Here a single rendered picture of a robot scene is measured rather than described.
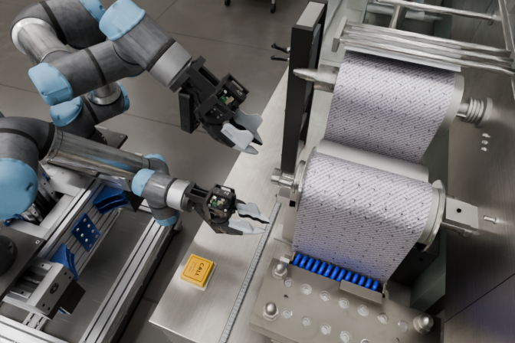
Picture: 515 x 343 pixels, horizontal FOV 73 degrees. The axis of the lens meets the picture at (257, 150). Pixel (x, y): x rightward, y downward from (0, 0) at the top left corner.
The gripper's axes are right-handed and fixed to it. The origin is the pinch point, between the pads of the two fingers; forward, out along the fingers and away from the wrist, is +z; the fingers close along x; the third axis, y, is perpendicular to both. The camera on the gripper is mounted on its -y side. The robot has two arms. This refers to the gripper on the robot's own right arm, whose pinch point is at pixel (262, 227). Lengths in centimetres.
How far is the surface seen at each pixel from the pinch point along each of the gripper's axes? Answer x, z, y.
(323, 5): 46, -1, 35
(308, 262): -2.8, 13.0, -4.8
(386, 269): -0.4, 30.0, 0.3
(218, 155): 98, -68, -109
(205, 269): -9.4, -13.0, -16.5
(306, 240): -0.3, 11.1, 1.4
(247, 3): 316, -133, -109
